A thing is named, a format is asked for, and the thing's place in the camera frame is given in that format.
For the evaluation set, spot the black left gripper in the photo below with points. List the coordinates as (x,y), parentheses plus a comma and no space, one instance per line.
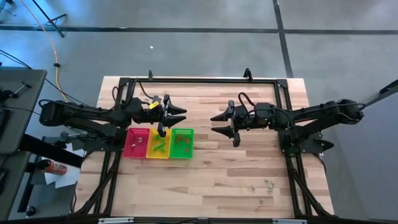
(140,112)

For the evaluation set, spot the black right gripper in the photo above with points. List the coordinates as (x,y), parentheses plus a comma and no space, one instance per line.
(261,116)

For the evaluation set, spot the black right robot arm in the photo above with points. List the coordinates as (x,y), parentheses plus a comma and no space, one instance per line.
(317,109)

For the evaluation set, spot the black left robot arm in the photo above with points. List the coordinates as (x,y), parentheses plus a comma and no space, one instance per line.
(87,113)

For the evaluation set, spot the yellow tape label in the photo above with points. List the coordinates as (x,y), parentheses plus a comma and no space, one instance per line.
(154,105)

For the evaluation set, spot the green plastic basket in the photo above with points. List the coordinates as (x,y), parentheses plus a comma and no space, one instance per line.
(177,152)

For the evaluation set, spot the yellow plastic basket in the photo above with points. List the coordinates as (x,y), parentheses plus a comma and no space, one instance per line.
(167,152)

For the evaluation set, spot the red plastic basket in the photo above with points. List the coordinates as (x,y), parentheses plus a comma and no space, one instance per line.
(135,152)

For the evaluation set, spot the white paper sheets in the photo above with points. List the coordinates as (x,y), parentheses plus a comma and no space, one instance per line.
(66,180)

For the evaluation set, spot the black metal beam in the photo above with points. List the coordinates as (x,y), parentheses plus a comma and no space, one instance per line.
(49,151)

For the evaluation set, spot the orange spray can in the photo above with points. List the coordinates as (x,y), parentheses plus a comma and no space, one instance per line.
(53,167)

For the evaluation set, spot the grey side table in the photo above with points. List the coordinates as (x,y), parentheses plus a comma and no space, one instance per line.
(21,124)

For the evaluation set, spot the grey rolling table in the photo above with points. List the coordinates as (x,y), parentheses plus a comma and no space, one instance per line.
(373,171)

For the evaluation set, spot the black tripod stand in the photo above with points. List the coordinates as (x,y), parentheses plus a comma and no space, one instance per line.
(48,18)

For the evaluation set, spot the black clamp tool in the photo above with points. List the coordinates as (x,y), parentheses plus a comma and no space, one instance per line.
(7,95)

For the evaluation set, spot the small black round cap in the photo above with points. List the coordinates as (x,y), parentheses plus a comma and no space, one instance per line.
(30,211)

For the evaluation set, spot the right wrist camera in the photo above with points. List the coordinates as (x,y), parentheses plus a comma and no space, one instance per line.
(240,115)

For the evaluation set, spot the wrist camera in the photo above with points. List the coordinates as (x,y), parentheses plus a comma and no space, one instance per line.
(240,115)
(155,113)

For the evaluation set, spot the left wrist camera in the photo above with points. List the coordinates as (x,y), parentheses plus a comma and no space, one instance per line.
(155,113)

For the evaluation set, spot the black aluminium table frame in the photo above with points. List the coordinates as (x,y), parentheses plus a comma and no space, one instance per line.
(202,80)

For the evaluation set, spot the black frame bracket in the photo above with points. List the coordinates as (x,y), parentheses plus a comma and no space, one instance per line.
(150,74)
(247,74)

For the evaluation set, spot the silver metal bracket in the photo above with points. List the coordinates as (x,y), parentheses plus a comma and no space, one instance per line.
(115,220)
(289,221)

